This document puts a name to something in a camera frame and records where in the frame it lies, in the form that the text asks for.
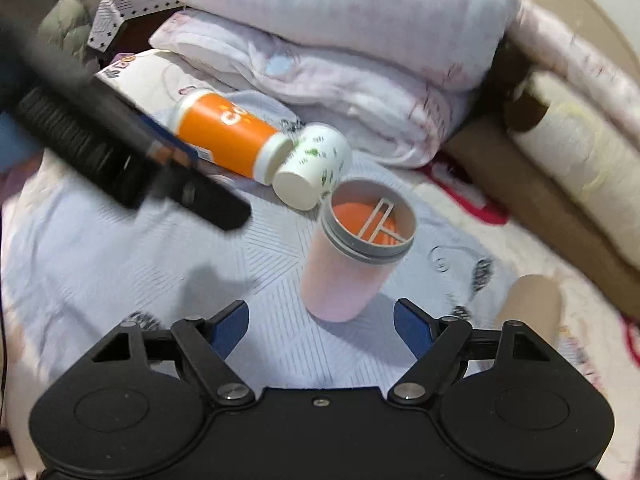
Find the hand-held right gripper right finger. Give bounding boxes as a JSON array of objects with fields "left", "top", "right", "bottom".
[{"left": 387, "top": 298, "right": 553, "bottom": 405}]

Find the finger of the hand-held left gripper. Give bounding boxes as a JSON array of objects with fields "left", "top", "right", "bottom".
[{"left": 150, "top": 166, "right": 252, "bottom": 232}]

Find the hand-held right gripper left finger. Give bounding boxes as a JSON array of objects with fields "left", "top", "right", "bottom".
[{"left": 91, "top": 300, "right": 256, "bottom": 406}]

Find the orange cup with white lid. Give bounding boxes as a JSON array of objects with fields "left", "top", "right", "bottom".
[{"left": 170, "top": 87, "right": 296, "bottom": 186}]

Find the white paper cup green print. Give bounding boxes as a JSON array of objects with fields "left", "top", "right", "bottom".
[{"left": 272, "top": 122, "right": 353, "bottom": 211}]

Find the pink cup with grey rim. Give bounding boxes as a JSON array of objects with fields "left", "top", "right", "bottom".
[{"left": 299, "top": 176, "right": 417, "bottom": 323}]

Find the white printed packet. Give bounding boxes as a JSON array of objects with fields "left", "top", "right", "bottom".
[{"left": 95, "top": 51, "right": 183, "bottom": 128}]

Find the green quilted cloth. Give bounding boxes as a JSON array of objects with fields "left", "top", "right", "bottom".
[{"left": 37, "top": 0, "right": 101, "bottom": 72}]

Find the brown cardboard tube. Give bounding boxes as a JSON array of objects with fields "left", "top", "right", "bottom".
[{"left": 492, "top": 274, "right": 563, "bottom": 356}]

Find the black white patterned box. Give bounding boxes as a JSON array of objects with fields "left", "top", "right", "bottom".
[{"left": 87, "top": 0, "right": 186, "bottom": 53}]

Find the pink floral folded quilt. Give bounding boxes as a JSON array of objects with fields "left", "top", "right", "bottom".
[
  {"left": 150, "top": 10, "right": 481, "bottom": 168},
  {"left": 170, "top": 0, "right": 523, "bottom": 93}
]

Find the cream rolled pillow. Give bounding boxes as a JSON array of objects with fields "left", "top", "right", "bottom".
[{"left": 510, "top": 70, "right": 640, "bottom": 271}]

